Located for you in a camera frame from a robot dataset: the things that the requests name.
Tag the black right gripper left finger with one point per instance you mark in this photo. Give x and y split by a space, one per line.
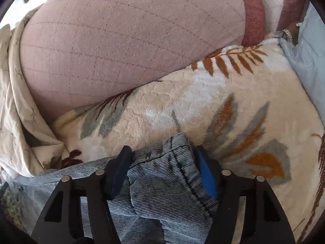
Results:
60 220

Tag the cream floral pillow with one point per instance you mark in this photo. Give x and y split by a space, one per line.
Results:
28 146

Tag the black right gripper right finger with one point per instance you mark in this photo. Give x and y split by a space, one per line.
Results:
248 203

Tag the pink quilted bolster pillow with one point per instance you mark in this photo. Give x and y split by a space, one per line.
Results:
77 52

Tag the light blue pillow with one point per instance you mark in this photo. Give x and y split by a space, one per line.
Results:
307 57

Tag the leaf pattern fleece blanket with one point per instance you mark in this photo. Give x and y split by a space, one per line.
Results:
244 105

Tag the blue denim pants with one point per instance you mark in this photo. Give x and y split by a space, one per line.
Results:
163 199

